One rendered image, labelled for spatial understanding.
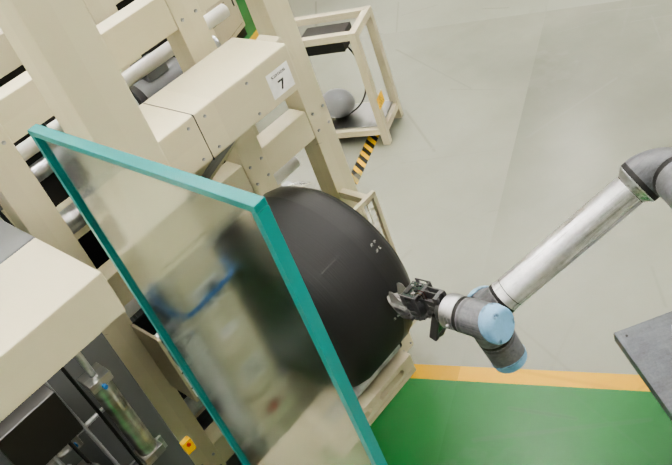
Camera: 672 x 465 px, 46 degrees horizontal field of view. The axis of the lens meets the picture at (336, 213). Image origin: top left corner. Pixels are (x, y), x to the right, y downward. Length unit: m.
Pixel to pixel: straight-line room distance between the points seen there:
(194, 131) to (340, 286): 0.57
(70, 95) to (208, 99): 0.61
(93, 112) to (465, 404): 2.23
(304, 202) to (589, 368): 1.72
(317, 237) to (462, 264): 2.02
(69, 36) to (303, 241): 0.81
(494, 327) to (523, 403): 1.55
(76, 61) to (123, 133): 0.18
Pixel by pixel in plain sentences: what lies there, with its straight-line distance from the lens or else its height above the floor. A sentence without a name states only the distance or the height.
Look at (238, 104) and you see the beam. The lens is 2.24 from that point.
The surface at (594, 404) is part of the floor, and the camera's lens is 3.37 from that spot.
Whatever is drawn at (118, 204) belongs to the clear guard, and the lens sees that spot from 1.23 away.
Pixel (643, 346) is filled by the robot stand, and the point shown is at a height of 0.60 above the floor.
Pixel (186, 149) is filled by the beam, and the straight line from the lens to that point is 2.16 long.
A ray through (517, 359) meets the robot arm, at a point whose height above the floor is 1.18.
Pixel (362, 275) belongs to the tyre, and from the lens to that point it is 2.09.
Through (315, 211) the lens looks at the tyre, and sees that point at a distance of 2.13.
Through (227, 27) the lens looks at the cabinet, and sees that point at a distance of 7.11.
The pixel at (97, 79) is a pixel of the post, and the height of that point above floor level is 2.11.
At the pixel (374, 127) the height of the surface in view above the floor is 0.12.
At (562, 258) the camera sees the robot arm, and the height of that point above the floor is 1.32.
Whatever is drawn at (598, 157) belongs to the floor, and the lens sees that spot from 4.54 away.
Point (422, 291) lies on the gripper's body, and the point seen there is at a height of 1.33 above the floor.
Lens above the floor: 2.69
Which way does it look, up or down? 35 degrees down
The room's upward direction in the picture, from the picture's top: 22 degrees counter-clockwise
